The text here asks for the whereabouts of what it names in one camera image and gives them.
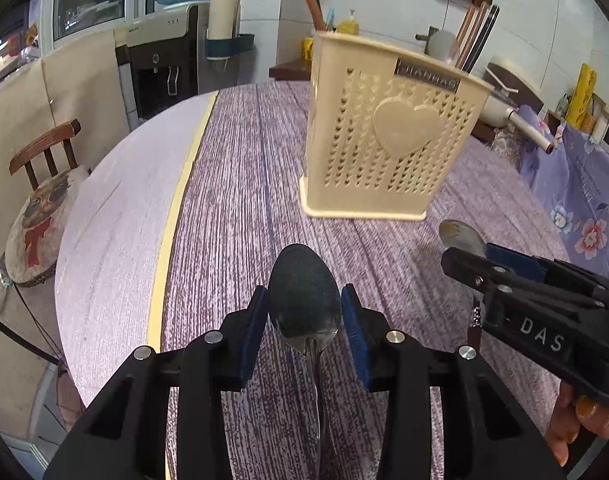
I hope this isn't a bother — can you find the white water dispenser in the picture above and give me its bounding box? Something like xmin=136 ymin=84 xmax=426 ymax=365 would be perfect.
xmin=115 ymin=4 xmax=208 ymax=121

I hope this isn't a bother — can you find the small pointed metal spoon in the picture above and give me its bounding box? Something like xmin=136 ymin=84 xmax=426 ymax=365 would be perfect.
xmin=268 ymin=243 xmax=343 ymax=480

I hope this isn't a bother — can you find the white pan with lid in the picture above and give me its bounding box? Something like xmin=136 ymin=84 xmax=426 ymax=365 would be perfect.
xmin=477 ymin=91 xmax=556 ymax=156

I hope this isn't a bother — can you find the shiny metal spoon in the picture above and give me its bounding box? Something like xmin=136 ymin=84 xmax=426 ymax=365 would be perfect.
xmin=439 ymin=220 xmax=487 ymax=261

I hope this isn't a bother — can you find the white rice cooker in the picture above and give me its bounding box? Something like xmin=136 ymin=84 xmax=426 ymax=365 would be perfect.
xmin=485 ymin=56 xmax=545 ymax=111

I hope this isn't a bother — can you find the black chopstick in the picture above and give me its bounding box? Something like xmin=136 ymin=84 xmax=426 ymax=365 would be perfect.
xmin=463 ymin=5 xmax=500 ymax=73

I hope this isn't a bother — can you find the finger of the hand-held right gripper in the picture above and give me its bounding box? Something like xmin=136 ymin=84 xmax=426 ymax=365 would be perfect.
xmin=486 ymin=243 xmax=609 ymax=291
xmin=441 ymin=247 xmax=605 ymax=307

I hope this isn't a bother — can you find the cream perforated utensil holder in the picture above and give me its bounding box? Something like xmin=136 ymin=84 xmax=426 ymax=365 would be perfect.
xmin=298 ymin=30 xmax=495 ymax=221

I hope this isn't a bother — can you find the purple striped tablecloth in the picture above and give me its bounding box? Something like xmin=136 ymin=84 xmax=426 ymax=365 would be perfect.
xmin=147 ymin=80 xmax=575 ymax=480

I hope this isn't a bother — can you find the yellow soap dispenser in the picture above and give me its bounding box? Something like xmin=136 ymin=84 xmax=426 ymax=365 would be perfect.
xmin=337 ymin=9 xmax=360 ymax=36

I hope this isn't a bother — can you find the wooden chair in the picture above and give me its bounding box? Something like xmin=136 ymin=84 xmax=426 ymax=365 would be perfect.
xmin=9 ymin=119 xmax=82 ymax=192

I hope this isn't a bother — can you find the white open box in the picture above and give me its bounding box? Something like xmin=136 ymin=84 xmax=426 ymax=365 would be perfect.
xmin=589 ymin=95 xmax=609 ymax=144

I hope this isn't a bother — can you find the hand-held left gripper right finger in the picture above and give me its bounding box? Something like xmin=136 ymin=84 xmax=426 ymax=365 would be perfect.
xmin=341 ymin=284 xmax=568 ymax=480

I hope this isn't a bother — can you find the black cable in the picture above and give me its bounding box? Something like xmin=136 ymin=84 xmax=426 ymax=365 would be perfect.
xmin=0 ymin=305 xmax=65 ymax=368

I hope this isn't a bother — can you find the person's right hand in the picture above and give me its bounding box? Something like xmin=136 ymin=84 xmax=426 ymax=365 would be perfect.
xmin=545 ymin=381 xmax=599 ymax=468

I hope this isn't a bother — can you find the dark wooden counter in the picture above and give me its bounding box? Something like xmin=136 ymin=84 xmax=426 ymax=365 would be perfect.
xmin=269 ymin=59 xmax=313 ymax=82

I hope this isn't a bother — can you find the round printed seat cushion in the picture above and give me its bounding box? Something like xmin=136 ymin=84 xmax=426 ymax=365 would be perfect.
xmin=4 ymin=167 xmax=93 ymax=289

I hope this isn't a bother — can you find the yellow box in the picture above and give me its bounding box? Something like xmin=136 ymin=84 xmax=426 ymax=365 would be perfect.
xmin=569 ymin=64 xmax=598 ymax=129

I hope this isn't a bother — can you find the window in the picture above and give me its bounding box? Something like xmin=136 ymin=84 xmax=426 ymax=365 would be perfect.
xmin=39 ymin=0 xmax=158 ymax=52

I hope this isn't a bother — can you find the purple floral cloth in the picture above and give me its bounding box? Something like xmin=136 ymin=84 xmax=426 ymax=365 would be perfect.
xmin=519 ymin=105 xmax=609 ymax=282

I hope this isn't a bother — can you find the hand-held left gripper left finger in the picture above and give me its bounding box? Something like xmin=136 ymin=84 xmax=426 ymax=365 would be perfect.
xmin=43 ymin=285 xmax=270 ymax=480

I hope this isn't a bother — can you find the patterned cushion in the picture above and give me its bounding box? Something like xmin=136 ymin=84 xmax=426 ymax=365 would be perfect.
xmin=492 ymin=125 xmax=528 ymax=171

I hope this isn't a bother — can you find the dark paper roll holder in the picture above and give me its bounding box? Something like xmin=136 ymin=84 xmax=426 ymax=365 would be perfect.
xmin=205 ymin=34 xmax=256 ymax=61

